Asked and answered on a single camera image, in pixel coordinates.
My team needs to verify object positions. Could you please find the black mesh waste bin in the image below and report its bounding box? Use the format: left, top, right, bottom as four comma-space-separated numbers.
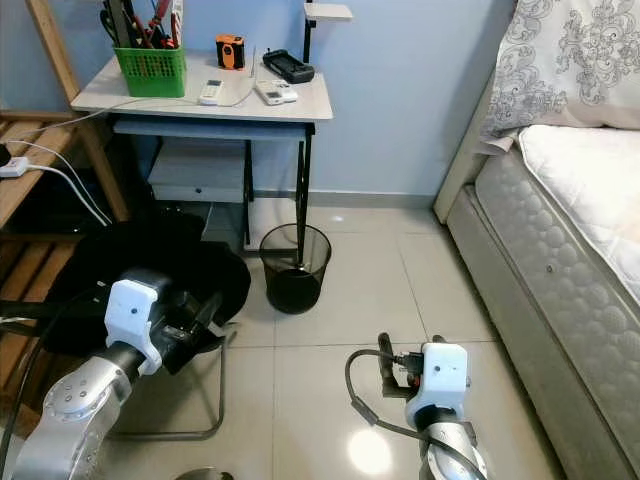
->
260, 223, 332, 315

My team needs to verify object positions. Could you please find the black cushioned metal chair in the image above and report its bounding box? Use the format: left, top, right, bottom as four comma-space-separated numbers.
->
45, 212, 253, 441

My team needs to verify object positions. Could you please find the white drawer box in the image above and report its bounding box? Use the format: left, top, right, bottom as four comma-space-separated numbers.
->
147, 138, 249, 204

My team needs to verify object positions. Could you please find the grey left robot foot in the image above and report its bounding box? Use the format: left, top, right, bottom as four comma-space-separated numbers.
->
175, 467, 236, 480

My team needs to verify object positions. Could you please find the grey blue keyboard tray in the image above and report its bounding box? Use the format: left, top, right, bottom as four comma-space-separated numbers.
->
112, 118, 306, 141

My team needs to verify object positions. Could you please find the white remote control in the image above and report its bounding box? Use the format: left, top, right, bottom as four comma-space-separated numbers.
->
198, 78, 225, 106
270, 79, 299, 101

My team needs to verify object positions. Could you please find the white remote with dark screen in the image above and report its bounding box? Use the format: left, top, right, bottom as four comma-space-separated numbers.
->
253, 80, 281, 105

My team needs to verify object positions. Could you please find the white power strip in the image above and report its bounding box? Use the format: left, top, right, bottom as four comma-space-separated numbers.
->
1, 157, 32, 179

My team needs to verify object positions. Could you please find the green plastic basket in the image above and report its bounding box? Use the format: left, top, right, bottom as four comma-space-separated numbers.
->
113, 45, 186, 99

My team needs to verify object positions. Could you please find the black case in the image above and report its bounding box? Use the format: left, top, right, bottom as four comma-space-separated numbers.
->
262, 48, 316, 84

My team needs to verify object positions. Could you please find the orange and black device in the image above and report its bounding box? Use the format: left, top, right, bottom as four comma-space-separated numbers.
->
216, 34, 246, 71

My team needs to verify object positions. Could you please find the grey floral patterned pillow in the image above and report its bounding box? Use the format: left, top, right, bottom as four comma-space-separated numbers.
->
480, 0, 640, 141

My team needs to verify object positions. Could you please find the small white shelf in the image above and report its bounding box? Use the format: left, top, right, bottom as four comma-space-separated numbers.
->
303, 3, 354, 21

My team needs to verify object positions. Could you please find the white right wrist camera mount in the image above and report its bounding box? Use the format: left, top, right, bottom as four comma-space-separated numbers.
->
405, 343, 471, 431

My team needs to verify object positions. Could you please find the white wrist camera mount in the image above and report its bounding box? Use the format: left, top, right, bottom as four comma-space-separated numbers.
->
405, 343, 471, 431
105, 280, 167, 373

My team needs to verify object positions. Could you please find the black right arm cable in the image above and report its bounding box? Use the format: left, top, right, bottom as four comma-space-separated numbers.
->
345, 348, 491, 480

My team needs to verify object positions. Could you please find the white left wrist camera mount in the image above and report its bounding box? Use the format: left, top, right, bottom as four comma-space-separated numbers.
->
105, 280, 167, 373

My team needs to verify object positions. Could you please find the white power cable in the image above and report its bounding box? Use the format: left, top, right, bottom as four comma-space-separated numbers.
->
10, 140, 109, 217
28, 164, 111, 227

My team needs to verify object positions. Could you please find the wooden slatted frame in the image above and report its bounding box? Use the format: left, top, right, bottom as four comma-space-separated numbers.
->
1, 0, 131, 401

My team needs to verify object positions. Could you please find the light wood desk black frame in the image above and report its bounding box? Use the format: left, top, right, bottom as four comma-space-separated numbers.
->
72, 50, 334, 253

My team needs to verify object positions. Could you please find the thin white cable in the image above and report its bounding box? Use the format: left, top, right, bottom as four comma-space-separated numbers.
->
10, 45, 256, 141

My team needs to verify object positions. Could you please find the red handled tool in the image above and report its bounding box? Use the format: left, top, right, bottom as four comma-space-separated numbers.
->
148, 0, 183, 49

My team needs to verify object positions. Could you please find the black handled tool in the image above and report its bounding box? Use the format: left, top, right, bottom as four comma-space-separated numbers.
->
102, 0, 136, 49

